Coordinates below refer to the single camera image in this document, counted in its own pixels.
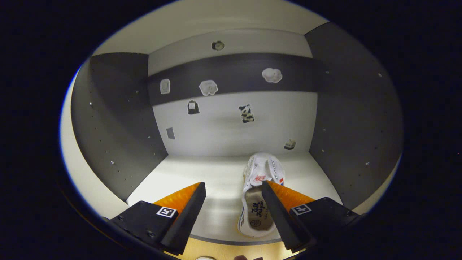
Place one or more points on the white canvas shoe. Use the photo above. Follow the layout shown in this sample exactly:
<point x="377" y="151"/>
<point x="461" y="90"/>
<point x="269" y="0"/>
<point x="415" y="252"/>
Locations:
<point x="258" y="173"/>
<point x="205" y="258"/>

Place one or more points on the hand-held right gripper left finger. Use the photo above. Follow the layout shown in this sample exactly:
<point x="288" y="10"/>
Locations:
<point x="187" y="216"/>

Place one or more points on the white and grey shoe cabinet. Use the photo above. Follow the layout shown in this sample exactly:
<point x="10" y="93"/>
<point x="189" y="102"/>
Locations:
<point x="234" y="133"/>

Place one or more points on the white cabinet shelf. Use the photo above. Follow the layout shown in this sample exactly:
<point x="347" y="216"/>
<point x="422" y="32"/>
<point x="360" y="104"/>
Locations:
<point x="202" y="173"/>
<point x="216" y="18"/>

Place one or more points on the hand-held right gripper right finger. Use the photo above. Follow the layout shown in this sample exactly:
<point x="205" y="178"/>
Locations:
<point x="279" y="220"/>

